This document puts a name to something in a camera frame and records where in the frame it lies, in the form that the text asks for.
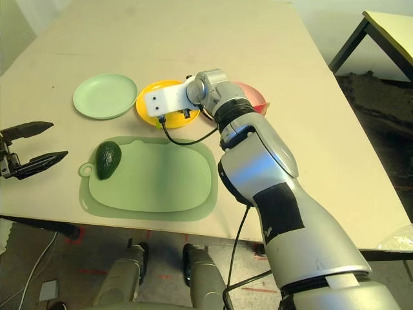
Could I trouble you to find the green cutting board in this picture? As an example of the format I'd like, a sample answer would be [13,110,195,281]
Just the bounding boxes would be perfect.
[79,136,219,222]

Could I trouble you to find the grey robot left leg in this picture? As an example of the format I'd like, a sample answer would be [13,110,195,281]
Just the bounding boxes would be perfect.
[92,238,150,310]

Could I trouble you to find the grey robot right leg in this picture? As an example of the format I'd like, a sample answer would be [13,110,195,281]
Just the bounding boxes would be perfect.
[183,243,227,310]

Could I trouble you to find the clear plastic bag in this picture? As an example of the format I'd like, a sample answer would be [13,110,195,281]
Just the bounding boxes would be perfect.
[376,222,413,251]

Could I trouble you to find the small grey floor box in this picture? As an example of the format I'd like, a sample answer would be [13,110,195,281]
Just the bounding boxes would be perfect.
[40,280,59,301]

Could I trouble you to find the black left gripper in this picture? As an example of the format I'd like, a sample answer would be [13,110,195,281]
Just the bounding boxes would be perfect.
[0,121,69,181]

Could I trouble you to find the grey robot torso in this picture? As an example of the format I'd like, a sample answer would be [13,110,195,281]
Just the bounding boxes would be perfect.
[80,302,194,310]

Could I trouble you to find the yellow plate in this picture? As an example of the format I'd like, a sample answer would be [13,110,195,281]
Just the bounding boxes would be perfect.
[135,79,201,130]

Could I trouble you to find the dark green toy avocado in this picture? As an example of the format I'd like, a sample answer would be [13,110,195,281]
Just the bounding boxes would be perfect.
[96,141,123,181]

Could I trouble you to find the black-legged side table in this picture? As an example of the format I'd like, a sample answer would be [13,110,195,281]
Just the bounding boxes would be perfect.
[328,10,413,85]

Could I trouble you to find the mint green plate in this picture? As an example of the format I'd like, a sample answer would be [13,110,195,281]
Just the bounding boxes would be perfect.
[72,73,138,121]

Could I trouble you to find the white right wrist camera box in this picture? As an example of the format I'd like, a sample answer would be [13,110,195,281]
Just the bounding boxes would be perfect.
[144,82,194,118]

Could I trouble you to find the grey robot leg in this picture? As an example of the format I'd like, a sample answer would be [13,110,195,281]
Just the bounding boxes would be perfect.
[92,238,150,310]
[183,243,227,310]

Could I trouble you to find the pink plate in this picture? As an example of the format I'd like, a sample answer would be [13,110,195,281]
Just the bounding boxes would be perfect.
[232,81,271,114]

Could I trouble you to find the white corrugated sheet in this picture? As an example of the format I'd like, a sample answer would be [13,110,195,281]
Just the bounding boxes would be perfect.
[0,218,14,256]

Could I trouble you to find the white floor cable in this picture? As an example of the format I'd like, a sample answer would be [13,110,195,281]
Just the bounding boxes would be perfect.
[9,231,58,310]

